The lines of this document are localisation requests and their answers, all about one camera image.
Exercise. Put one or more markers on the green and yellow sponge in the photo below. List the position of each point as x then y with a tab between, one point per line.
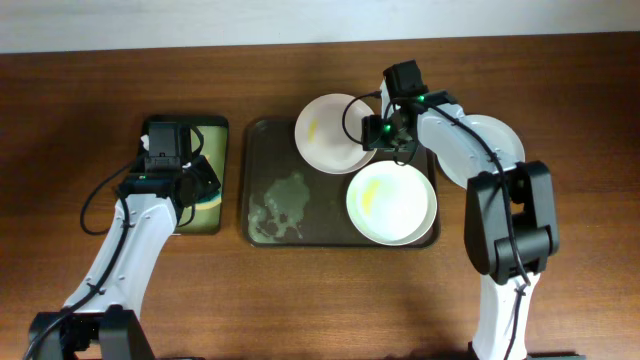
208	184

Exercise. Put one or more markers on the small black soapy water tray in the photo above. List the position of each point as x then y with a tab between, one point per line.
209	137

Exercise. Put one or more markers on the white plate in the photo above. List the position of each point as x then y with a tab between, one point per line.
501	139

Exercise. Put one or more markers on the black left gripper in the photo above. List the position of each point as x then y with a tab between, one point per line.
211	182

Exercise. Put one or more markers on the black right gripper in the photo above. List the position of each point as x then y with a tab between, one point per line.
372	136

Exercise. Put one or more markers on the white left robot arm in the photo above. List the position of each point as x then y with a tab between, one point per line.
105	308

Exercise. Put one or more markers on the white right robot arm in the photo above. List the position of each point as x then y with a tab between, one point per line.
510	229

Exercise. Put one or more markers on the dark brown serving tray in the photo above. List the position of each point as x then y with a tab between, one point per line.
288	203

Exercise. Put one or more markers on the cream yellow plate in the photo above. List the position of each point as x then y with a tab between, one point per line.
391	205

